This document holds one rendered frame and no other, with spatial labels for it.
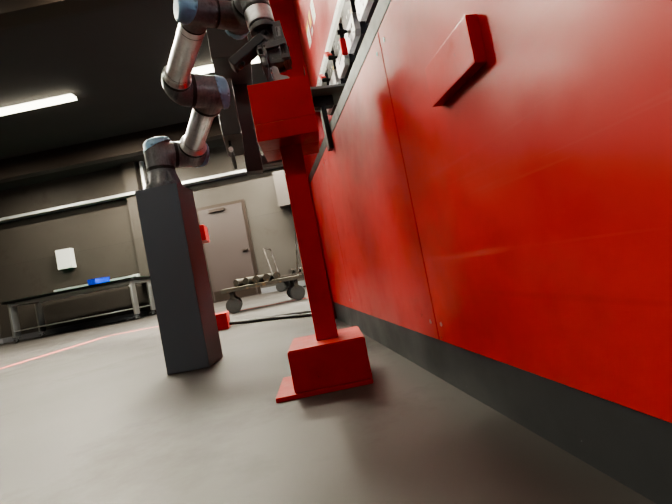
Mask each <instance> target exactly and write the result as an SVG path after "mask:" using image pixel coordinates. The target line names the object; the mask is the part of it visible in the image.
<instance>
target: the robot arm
mask: <svg viewBox="0 0 672 504"><path fill-rule="evenodd" d="M173 2H174V3H173V12H174V17H175V20H176V21H177V22H178V25H177V29H176V33H175V37H174V41H173V45H172V49H171V53H170V57H169V60H168V64H167V65H166V66H165V67H164V68H163V70H162V74H161V83H162V86H163V89H164V91H165V93H166V94H167V95H168V97H169V98H170V99H171V100H173V101H174V102H175V103H177V104H179V105H181V106H184V107H192V108H193V109H192V112H191V116H190V120H189V123H188V127H187V131H186V134H185V135H183V136H182V137H181V139H180V141H171V140H170V138H169V137H166V136H157V137H153V138H150V139H148V140H146V141H145V142H144V143H143V154H144V157H145V163H146V168H147V174H148V176H147V182H146V189H148V188H153V187H158V186H163V185H168V184H173V183H177V184H180V185H182V183H181V181H180V179H179V177H178V175H177V173H176V170H175V168H179V167H202V166H205V165H206V164H207V163H208V160H209V147H208V144H207V143H206V139H207V136H208V133H209V131H210V128H211V125H212V122H213V119H214V117H216V116H217V115H219V113H220V112H221V109H228V108H229V106H230V90H229V85H228V82H227V80H226V79H225V78H224V77H223V76H216V75H205V74H194V73H192V70H193V67H194V64H195V61H196V58H197V55H198V52H199V49H200V46H201V43H202V40H203V37H204V35H205V32H206V29H207V27H208V28H215V29H222V30H225V32H226V33H227V34H228V35H229V36H231V37H232V38H234V39H237V40H241V39H243V38H245V37H246V36H247V34H248V33H249V32H250V35H251V37H252V39H251V40H250V41H249V42H248V43H246V44H245V45H244V46H243V47H242V48H241V49H239V50H238V51H237V52H236V53H235V54H234V55H232V56H231V57H230V58H229V63H230V65H231V68H232V69H233V70H234V71H235V72H236V73H239V72H240V71H241V70H242V69H243V68H244V67H246V66H247V65H248V64H249V63H250V62H251V61H252V60H254V59H255V58H256V57H257V56H258V57H259V59H260V63H261V66H262V70H263V73H264V74H265V75H266V78H267V82H271V81H276V80H282V79H288V78H289V77H288V76H286V75H281V74H280V73H283V72H286V71H287V70H290V69H292V66H291V65H292V60H291V56H290V53H289V46H288V45H287V42H286V39H285V37H284V33H283V30H282V26H281V23H280V20H278V21H274V17H273V14H272V10H271V7H270V3H269V0H233V1H228V0H173ZM284 65H285V66H284ZM271 72H272V73H273V74H271ZM182 186H183V185H182Z"/></svg>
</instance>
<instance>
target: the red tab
mask: <svg viewBox="0 0 672 504"><path fill-rule="evenodd" d="M486 62H487V58H486V53H485V48H484V44H483V39H482V34H481V29H480V25H479V20H478V15H477V14H469V15H465V16H464V17H463V18H462V20H461V21H460V22H459V24H458V25H457V26H456V28H455V29H454V30H453V32H452V33H451V34H450V36H449V37H448V38H447V40H446V41H445V42H444V44H443V45H442V46H441V48H440V49H439V50H438V52H437V53H436V54H435V56H434V57H433V58H432V60H431V61H430V62H429V64H428V65H427V66H426V68H425V73H426V78H427V83H428V88H429V93H430V98H431V102H432V107H437V106H442V105H444V104H445V103H446V102H447V101H448V100H449V99H450V98H451V97H452V96H453V95H454V94H455V93H456V92H457V91H458V90H459V89H460V88H461V87H462V86H463V85H464V84H465V83H466V82H467V81H468V80H469V79H470V78H471V77H472V76H473V75H474V74H475V73H476V72H477V71H478V70H479V69H480V68H481V67H482V66H483V65H484V64H485V63H486Z"/></svg>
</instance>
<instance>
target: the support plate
mask: <svg viewBox="0 0 672 504"><path fill-rule="evenodd" d="M345 84H346V83H343V84H334V85H325V86H316V87H310V89H311V94H312V97H319V96H328V95H332V96H333V101H334V105H337V104H338V101H339V99H340V96H341V94H342V91H343V89H344V86H345Z"/></svg>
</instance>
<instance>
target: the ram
mask: <svg viewBox="0 0 672 504"><path fill-rule="evenodd" d="M292 1H293V7H294V12H295V17H296V22H297V27H298V32H299V38H300V43H301V48H302V53H303V58H304V63H305V64H306V68H307V73H308V78H309V83H310V87H316V85H317V81H318V77H319V73H320V69H321V65H322V61H323V57H324V53H325V49H326V45H327V41H328V37H329V33H330V29H331V25H332V21H333V17H334V13H335V9H336V5H337V1H338V0H313V4H314V9H315V14H316V18H315V24H313V19H312V14H311V9H310V1H311V0H292ZM344 1H345V0H341V3H340V7H339V11H338V15H337V18H336V22H335V26H334V30H333V34H332V37H331V41H330V45H329V49H328V52H331V51H333V50H334V49H333V41H334V37H335V34H336V30H337V27H338V24H339V23H342V20H341V12H342V8H343V5H344ZM309 12H310V17H311V22H312V23H311V28H312V27H313V35H312V33H311V28H310V23H309V18H308V14H309ZM307 20H308V25H309V31H310V36H311V46H310V47H309V42H308V37H307V32H306V27H307ZM327 63H328V58H327V57H326V60H325V64H324V68H323V71H322V74H325V73H327V69H326V66H327Z"/></svg>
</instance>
